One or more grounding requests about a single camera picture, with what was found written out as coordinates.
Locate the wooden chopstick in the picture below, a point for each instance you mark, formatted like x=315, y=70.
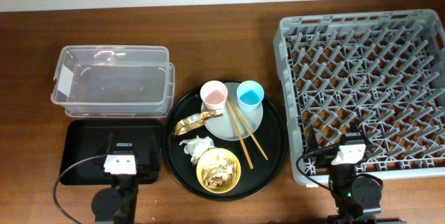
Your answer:
x=231, y=113
x=247, y=127

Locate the grey plate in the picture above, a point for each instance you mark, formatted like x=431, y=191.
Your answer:
x=223, y=128

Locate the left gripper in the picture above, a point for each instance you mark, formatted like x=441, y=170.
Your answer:
x=153, y=158

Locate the blue cup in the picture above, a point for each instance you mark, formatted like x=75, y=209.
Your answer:
x=249, y=95

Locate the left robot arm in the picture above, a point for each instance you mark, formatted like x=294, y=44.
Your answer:
x=117, y=204

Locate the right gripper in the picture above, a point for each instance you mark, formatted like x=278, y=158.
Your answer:
x=325, y=158

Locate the gold snack wrapper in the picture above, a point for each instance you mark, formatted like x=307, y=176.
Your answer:
x=195, y=121

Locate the round black tray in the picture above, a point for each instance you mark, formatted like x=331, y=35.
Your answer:
x=271, y=135

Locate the white tissue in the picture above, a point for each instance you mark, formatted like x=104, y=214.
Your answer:
x=196, y=147

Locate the pink cup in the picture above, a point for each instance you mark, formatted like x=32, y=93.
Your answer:
x=214, y=95

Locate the yellow bowl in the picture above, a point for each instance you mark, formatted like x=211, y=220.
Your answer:
x=207, y=157

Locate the grey dishwasher rack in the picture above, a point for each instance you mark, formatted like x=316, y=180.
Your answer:
x=383, y=71

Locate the food scraps with rice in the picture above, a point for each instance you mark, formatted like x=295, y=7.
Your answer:
x=220, y=172

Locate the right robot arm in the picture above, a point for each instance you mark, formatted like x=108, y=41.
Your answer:
x=357, y=196

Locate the clear plastic bin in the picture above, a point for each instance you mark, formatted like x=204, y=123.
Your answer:
x=114, y=81

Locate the black rectangular tray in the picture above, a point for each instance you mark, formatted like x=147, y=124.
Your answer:
x=84, y=137

